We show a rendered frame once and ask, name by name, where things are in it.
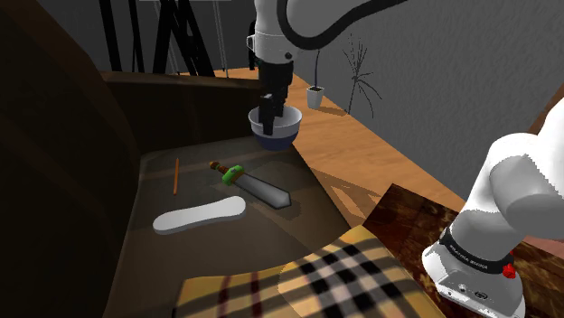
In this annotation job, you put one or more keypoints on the grey toy sword green guard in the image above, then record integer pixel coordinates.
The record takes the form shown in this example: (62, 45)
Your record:
(262, 190)

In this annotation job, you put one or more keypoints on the orange pencil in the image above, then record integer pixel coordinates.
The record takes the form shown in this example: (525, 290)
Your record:
(176, 176)

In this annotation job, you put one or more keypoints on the white flat oblong remote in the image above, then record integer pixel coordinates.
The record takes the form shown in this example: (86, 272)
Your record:
(198, 216)

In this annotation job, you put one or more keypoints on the dark brown sofa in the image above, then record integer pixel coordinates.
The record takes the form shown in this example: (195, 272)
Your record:
(66, 176)

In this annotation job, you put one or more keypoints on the white and blue bowl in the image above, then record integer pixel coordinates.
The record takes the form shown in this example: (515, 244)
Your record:
(282, 132)

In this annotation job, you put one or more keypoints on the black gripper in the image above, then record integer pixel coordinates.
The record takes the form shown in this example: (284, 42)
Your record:
(275, 77)

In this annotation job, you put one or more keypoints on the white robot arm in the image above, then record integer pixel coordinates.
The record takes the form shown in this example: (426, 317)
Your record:
(489, 220)

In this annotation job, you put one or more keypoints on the yellow black plaid blanket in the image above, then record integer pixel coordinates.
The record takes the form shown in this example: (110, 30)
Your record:
(335, 273)

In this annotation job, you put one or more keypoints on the black frame stand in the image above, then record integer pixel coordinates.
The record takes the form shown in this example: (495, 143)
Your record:
(185, 39)

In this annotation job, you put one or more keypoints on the plant in white pot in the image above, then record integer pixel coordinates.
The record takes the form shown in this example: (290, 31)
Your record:
(315, 98)

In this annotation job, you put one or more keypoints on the bare dark twig plant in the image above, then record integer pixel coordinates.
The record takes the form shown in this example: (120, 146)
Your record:
(358, 79)

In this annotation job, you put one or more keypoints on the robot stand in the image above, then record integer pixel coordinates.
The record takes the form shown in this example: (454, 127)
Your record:
(405, 216)

